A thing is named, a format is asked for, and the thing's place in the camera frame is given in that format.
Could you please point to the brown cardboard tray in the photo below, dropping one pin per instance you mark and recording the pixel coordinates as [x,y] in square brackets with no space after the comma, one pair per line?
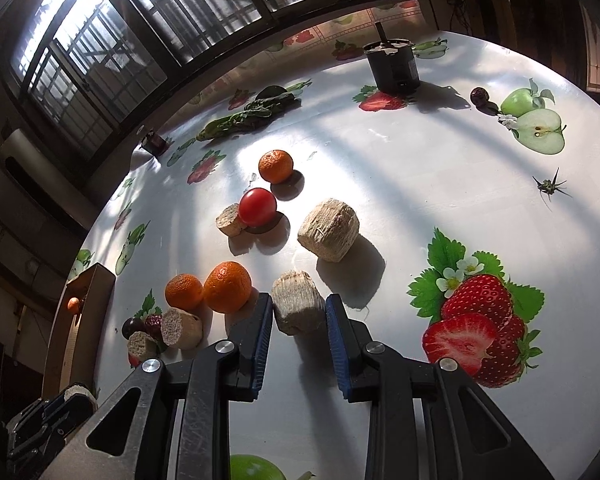
[95,320]

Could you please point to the white standing air conditioner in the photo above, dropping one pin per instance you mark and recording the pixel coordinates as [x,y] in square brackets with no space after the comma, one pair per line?
[40,175]

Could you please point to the green fruit calyx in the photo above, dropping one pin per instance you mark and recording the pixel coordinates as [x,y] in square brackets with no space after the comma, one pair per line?
[549,186]

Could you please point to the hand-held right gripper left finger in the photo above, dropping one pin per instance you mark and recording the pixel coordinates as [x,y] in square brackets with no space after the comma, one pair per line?
[262,350]

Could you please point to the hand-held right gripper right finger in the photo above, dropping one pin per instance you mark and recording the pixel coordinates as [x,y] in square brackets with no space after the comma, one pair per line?
[337,350]

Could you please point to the black cylindrical container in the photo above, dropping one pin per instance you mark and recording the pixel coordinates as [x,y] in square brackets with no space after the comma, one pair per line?
[392,67]

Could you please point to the red tomato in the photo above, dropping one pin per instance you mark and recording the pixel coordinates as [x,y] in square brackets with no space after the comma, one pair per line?
[257,206]

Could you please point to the small orange tangerine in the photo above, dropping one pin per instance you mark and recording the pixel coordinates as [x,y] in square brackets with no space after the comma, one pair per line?
[275,166]
[73,304]
[184,291]

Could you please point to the small beige bread chunk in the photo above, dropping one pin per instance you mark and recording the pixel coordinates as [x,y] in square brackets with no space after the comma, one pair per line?
[141,346]

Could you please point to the white fruit print tablecloth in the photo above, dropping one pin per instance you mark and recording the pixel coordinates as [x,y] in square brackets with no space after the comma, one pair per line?
[430,185]

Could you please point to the small dark bottle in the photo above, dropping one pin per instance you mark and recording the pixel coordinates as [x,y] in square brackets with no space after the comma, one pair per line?
[155,142]

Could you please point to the window with metal grille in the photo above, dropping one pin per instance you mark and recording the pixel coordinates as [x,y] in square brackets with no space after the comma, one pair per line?
[130,35]

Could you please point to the beige round bread piece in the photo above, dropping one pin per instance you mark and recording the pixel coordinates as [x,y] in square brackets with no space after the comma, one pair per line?
[181,328]

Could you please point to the dark round plum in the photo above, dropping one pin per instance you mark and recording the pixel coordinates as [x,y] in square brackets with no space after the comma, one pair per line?
[131,327]

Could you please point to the large orange tangerine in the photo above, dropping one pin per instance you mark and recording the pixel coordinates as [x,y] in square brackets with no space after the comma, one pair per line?
[227,286]

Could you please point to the small dark red jujube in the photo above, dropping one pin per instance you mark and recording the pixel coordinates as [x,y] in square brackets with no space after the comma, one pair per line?
[478,96]

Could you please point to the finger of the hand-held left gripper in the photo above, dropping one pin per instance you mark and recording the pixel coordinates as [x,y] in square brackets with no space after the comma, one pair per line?
[65,407]

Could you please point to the green leafy vegetable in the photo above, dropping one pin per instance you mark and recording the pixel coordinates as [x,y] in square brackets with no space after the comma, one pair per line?
[250,112]

